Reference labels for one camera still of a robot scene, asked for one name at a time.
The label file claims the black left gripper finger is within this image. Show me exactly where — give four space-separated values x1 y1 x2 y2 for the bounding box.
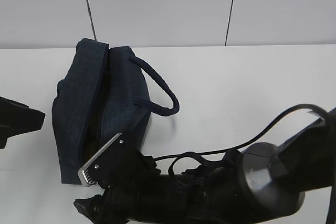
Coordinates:
1 97 46 149

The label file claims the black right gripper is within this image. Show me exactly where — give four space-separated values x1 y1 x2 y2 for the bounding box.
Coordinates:
73 155 198 224

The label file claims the dark blue lunch bag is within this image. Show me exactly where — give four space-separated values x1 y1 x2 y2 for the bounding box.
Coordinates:
51 38 180 185

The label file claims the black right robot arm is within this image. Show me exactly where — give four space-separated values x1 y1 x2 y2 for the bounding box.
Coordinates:
74 104 335 223

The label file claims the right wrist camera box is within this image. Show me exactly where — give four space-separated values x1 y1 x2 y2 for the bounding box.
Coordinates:
78 133 141 187

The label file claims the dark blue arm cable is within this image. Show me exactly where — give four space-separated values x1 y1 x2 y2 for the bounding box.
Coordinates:
153 103 336 224

